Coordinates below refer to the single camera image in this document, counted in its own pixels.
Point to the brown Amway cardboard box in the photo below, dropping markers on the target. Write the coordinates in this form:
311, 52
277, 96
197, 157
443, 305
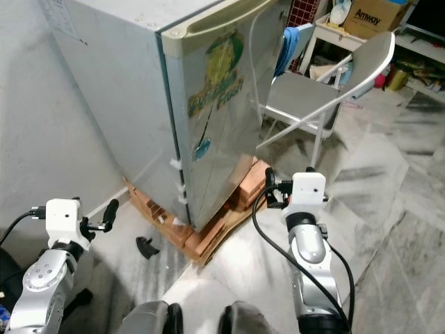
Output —
375, 17

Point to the yellow container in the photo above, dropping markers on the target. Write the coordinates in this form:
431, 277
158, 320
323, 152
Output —
396, 78

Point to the grey folding chair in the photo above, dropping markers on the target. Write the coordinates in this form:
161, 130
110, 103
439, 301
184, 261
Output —
302, 94

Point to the tan cardboard sheet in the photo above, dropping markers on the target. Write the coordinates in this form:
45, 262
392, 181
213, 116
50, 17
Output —
233, 221

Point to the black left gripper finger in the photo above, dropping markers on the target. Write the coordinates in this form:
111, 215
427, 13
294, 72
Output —
112, 212

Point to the silver fridge door with sticker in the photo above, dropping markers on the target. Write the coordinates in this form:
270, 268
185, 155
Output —
215, 118

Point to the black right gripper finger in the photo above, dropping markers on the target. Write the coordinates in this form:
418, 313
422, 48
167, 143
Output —
270, 179

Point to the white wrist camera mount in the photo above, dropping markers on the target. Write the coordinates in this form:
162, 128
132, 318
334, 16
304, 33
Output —
62, 219
308, 191

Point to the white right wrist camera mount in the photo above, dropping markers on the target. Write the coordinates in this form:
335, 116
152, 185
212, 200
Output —
308, 191

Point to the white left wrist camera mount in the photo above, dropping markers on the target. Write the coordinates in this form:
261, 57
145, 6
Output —
62, 219

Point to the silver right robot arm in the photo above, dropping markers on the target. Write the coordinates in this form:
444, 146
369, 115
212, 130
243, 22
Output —
309, 250

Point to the white plastic bag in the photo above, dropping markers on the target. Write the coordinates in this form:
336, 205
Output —
341, 10

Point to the white storage rack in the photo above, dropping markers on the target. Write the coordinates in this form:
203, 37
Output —
334, 31

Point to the white fridge edge clip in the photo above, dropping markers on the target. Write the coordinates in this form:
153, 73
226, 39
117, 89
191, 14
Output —
180, 189
176, 164

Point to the silver fridge cabinet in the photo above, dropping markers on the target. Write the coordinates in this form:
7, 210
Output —
111, 90

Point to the black curved plastic piece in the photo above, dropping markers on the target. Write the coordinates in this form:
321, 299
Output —
147, 248

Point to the dark grey right robot leg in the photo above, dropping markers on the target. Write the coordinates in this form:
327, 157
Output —
254, 320

